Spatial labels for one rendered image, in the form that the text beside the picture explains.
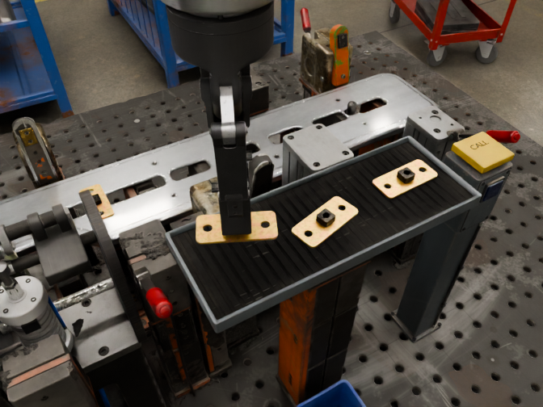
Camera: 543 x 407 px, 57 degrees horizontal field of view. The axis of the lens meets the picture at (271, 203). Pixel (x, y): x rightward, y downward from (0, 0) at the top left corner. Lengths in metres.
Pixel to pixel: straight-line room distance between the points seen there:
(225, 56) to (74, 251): 0.34
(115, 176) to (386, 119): 0.54
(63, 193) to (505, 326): 0.89
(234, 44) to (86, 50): 3.19
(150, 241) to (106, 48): 2.86
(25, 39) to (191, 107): 1.96
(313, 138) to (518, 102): 2.42
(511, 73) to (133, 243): 2.94
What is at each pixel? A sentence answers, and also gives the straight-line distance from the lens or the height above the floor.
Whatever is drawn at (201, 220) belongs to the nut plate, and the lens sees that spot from 0.53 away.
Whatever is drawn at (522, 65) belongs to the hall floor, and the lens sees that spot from 3.51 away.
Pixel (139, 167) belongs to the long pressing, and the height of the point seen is 1.00.
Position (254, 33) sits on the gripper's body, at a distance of 0.35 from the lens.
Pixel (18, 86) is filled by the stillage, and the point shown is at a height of 0.16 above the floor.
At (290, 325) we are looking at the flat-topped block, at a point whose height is 0.94.
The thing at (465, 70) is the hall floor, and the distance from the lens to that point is 3.32.
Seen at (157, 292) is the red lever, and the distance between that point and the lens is 0.57.
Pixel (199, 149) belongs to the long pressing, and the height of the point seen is 1.00.
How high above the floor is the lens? 1.60
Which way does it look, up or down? 46 degrees down
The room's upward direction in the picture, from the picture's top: straight up
